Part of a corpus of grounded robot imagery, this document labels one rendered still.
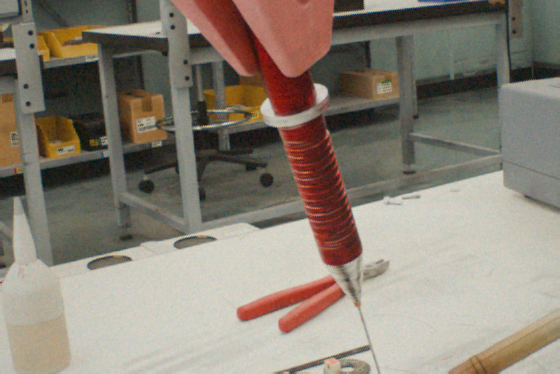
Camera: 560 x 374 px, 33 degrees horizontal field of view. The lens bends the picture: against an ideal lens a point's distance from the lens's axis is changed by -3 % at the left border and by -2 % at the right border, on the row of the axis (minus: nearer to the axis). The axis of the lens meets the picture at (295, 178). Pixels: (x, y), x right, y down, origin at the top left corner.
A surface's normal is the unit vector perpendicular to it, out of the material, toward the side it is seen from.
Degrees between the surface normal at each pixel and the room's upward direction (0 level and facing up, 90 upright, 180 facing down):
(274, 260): 0
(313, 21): 99
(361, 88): 89
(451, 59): 90
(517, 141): 90
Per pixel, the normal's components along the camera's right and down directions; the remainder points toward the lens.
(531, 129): -0.93, 0.15
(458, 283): -0.07, -0.97
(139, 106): 0.48, 0.23
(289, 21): 0.82, 0.23
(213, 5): 0.77, 0.04
